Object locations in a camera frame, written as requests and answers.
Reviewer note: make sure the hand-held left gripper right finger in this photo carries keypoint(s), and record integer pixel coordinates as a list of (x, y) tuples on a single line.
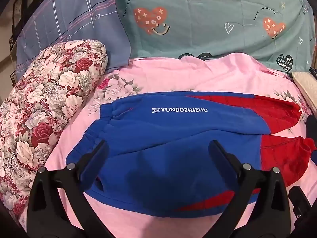
[(224, 164)]

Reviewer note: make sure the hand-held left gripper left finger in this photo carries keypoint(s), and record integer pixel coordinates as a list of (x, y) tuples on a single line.
[(92, 164)]

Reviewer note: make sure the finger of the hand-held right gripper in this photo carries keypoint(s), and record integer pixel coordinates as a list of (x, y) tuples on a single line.
[(298, 200)]

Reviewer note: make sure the blue and red pants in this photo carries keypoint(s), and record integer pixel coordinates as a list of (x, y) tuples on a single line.
[(173, 141)]

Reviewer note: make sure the red and white floral quilt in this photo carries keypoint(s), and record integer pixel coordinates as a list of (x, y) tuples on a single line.
[(47, 109)]

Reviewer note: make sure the dark navy cloth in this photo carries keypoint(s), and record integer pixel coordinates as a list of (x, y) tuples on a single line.
[(312, 126)]

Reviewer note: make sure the pink floral bedsheet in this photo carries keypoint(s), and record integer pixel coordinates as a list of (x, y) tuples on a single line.
[(158, 75)]

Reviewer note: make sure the cream textured cushion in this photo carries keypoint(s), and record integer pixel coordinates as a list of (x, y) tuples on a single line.
[(305, 86)]

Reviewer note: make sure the dark patterned item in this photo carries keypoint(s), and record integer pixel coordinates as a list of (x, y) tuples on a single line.
[(313, 72)]

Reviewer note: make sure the green heart-print pillow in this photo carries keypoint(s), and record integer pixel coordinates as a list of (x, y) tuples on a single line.
[(210, 24)]

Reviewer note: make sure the blue plaid pillow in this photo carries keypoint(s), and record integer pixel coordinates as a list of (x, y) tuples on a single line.
[(74, 17)]

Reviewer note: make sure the dark framed furniture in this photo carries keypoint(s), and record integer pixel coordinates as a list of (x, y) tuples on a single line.
[(14, 17)]

